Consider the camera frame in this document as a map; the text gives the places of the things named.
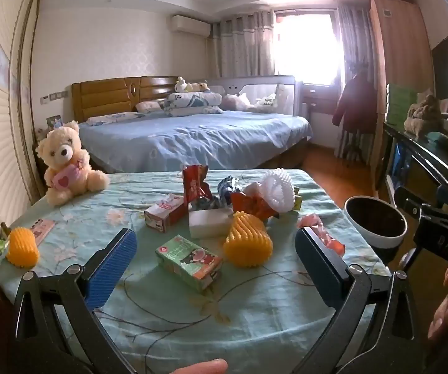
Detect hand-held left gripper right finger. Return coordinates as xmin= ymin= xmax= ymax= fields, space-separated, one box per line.
xmin=292 ymin=226 xmax=431 ymax=374

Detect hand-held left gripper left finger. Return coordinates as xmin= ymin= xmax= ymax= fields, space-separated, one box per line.
xmin=10 ymin=227 xmax=139 ymax=374

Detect white round bin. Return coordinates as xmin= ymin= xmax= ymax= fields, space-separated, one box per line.
xmin=343 ymin=195 xmax=408 ymax=266

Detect red and white milk carton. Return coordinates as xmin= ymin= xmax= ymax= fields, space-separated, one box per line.
xmin=144 ymin=196 xmax=189 ymax=233

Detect red snack bag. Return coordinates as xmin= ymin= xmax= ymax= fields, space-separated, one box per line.
xmin=182 ymin=164 xmax=213 ymax=209

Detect person's left hand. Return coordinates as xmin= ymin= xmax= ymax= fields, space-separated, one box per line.
xmin=167 ymin=358 xmax=228 ymax=374

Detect pink orange snack wrapper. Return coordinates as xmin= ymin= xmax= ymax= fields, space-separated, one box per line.
xmin=297 ymin=213 xmax=346 ymax=258

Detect green drink carton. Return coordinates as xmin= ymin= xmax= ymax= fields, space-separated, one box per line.
xmin=155 ymin=234 xmax=223 ymax=292

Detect large yellow foam fruit net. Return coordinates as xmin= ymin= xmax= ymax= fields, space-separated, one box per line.
xmin=223 ymin=210 xmax=274 ymax=269

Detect pink flat packet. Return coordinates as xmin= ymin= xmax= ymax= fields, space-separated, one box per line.
xmin=29 ymin=218 xmax=56 ymax=247

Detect teal floral bedsheet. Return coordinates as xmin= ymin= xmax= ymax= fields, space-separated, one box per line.
xmin=0 ymin=169 xmax=393 ymax=374

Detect brown plush toy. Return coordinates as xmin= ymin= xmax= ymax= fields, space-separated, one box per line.
xmin=403 ymin=94 xmax=445 ymax=133

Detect small yellow foam fruit net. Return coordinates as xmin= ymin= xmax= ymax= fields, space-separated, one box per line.
xmin=5 ymin=227 xmax=40 ymax=269

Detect white foam fruit net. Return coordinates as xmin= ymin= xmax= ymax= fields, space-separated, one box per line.
xmin=254 ymin=168 xmax=298 ymax=213

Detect orange snack bag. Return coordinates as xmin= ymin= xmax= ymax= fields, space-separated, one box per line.
xmin=230 ymin=191 xmax=280 ymax=223

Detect green boxes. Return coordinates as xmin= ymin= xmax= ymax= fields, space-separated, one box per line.
xmin=388 ymin=84 xmax=418 ymax=126

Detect white foam block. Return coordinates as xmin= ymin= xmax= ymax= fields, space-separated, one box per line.
xmin=188 ymin=208 xmax=235 ymax=239

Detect silver crumpled wrapper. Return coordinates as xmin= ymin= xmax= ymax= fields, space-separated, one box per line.
xmin=193 ymin=196 xmax=225 ymax=212

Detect dark red hanging coat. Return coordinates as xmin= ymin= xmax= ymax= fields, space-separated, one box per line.
xmin=332 ymin=62 xmax=377 ymax=134

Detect blue snack wrapper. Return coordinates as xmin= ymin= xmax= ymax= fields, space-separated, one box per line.
xmin=217 ymin=176 xmax=242 ymax=200

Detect cream teddy bear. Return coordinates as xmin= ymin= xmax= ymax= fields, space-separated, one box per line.
xmin=36 ymin=120 xmax=111 ymax=207

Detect dark wooden desk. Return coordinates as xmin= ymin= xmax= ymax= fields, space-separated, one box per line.
xmin=301 ymin=84 xmax=342 ymax=149

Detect light blue pillow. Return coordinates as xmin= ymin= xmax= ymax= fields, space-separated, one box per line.
xmin=87 ymin=111 xmax=145 ymax=127

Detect bed with blue sheet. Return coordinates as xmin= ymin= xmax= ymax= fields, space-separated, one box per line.
xmin=78 ymin=109 xmax=313 ymax=174

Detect wooden wardrobe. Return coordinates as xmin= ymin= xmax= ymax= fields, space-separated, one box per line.
xmin=365 ymin=0 xmax=434 ymax=189

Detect pink pillow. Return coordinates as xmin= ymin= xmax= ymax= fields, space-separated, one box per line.
xmin=134 ymin=100 xmax=166 ymax=114

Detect wooden headboard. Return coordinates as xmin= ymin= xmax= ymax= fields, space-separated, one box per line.
xmin=71 ymin=76 xmax=180 ymax=124

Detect grey curtain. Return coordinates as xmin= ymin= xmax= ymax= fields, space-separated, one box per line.
xmin=336 ymin=3 xmax=377 ymax=161
xmin=212 ymin=10 xmax=276 ymax=79

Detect blue white printed pillow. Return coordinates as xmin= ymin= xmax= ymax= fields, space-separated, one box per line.
xmin=163 ymin=90 xmax=225 ymax=118

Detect pink plush toy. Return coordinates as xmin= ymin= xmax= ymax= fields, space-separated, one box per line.
xmin=223 ymin=93 xmax=250 ymax=112

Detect bright window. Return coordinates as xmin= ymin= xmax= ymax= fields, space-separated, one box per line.
xmin=274 ymin=10 xmax=344 ymax=86

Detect white plush toy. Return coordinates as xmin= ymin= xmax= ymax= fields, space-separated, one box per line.
xmin=174 ymin=77 xmax=209 ymax=94

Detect white air conditioner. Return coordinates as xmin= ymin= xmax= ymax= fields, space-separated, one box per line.
xmin=170 ymin=15 xmax=212 ymax=39

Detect grey bed guard rail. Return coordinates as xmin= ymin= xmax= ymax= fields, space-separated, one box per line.
xmin=207 ymin=75 xmax=299 ymax=116

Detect wall switch panel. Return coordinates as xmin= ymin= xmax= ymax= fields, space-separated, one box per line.
xmin=39 ymin=90 xmax=69 ymax=104

